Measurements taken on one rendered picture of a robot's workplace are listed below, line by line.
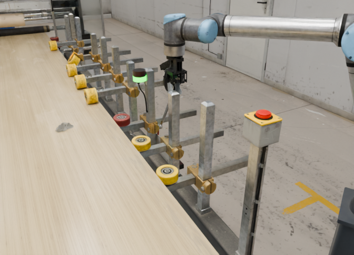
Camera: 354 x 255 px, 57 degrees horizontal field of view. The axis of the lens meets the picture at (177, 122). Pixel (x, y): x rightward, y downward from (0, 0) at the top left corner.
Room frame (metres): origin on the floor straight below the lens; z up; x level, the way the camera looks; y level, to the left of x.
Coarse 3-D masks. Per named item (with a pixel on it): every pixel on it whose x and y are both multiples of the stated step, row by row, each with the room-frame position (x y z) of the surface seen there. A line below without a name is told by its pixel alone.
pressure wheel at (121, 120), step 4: (116, 116) 1.41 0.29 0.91; (120, 116) 1.40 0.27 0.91; (124, 116) 1.41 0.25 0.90; (128, 116) 1.40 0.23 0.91; (116, 120) 1.37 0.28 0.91; (120, 120) 1.37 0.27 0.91; (124, 120) 1.37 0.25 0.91; (128, 120) 1.38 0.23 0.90; (120, 124) 1.36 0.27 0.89; (124, 124) 1.37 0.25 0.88; (128, 124) 1.38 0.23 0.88
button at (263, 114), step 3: (258, 111) 0.76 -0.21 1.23; (261, 111) 0.76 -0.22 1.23; (264, 111) 0.76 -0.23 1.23; (267, 111) 0.76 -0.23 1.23; (255, 114) 0.76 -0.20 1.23; (258, 114) 0.75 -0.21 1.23; (261, 114) 0.74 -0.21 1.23; (264, 114) 0.74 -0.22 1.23; (267, 114) 0.74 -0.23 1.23; (270, 114) 0.75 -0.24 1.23; (261, 117) 0.74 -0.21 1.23; (264, 117) 0.74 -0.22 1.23; (267, 117) 0.74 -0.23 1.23
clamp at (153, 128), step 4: (140, 116) 1.49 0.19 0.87; (144, 116) 1.48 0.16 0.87; (144, 120) 1.44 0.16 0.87; (144, 124) 1.44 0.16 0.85; (148, 124) 1.40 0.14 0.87; (152, 124) 1.39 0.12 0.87; (156, 124) 1.40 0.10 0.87; (144, 128) 1.44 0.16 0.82; (148, 128) 1.39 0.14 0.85; (152, 128) 1.38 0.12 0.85; (156, 128) 1.39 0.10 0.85; (148, 132) 1.40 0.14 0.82; (152, 132) 1.38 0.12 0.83; (156, 132) 1.39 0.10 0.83
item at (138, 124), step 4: (180, 112) 1.55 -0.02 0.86; (184, 112) 1.55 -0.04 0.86; (188, 112) 1.56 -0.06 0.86; (192, 112) 1.57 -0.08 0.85; (156, 116) 1.50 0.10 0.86; (160, 116) 1.50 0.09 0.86; (168, 116) 1.50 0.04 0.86; (180, 116) 1.53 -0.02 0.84; (184, 116) 1.55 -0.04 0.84; (188, 116) 1.56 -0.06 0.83; (140, 120) 1.46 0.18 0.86; (156, 120) 1.47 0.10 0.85; (160, 120) 1.48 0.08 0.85; (164, 120) 1.49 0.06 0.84; (168, 120) 1.50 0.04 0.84; (132, 124) 1.41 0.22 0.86; (136, 124) 1.42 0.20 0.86; (140, 124) 1.43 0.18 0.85; (120, 128) 1.38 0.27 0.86; (124, 128) 1.39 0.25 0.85; (128, 128) 1.40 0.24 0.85; (132, 128) 1.41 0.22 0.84; (136, 128) 1.42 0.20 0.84
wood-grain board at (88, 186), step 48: (0, 48) 2.75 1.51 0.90; (48, 48) 2.75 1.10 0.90; (0, 96) 1.67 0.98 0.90; (48, 96) 1.67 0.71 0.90; (0, 144) 1.15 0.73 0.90; (48, 144) 1.15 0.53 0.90; (96, 144) 1.15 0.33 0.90; (0, 192) 0.85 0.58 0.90; (48, 192) 0.85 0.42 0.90; (96, 192) 0.85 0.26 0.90; (144, 192) 0.85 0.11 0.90; (0, 240) 0.64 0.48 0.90; (48, 240) 0.64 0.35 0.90; (96, 240) 0.64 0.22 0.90; (144, 240) 0.64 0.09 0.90; (192, 240) 0.64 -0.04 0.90
